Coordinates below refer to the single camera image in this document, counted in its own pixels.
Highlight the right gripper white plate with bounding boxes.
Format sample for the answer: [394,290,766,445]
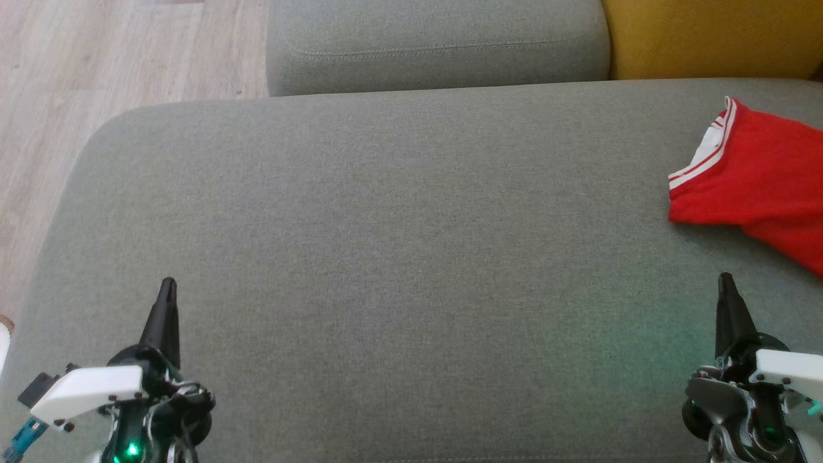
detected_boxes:
[682,272,823,463]

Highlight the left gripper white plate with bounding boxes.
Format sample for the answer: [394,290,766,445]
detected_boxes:
[29,277,216,463]

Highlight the red jersey with black lettering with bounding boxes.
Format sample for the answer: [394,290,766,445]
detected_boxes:
[667,96,823,242]

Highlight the white object with brown top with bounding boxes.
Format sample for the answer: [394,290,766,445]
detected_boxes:
[0,314,15,374]

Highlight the large grey sofa chaise cushion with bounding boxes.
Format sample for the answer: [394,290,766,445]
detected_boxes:
[0,78,823,463]

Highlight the wide yellow sofa back cushion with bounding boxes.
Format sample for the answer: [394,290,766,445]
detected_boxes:
[601,0,823,81]

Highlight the long grey sofa seat cushion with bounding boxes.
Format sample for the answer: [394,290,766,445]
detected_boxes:
[265,0,611,97]

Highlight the left camera cable blue plug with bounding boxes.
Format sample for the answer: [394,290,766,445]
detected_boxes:
[2,417,51,462]

